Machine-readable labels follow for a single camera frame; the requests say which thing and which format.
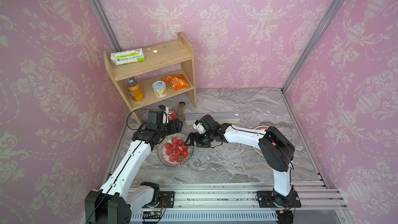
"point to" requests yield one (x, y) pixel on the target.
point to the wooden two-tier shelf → (168, 71)
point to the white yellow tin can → (159, 89)
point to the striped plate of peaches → (261, 127)
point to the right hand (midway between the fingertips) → (191, 145)
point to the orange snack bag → (178, 82)
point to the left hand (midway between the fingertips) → (178, 125)
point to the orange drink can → (135, 90)
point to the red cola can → (171, 114)
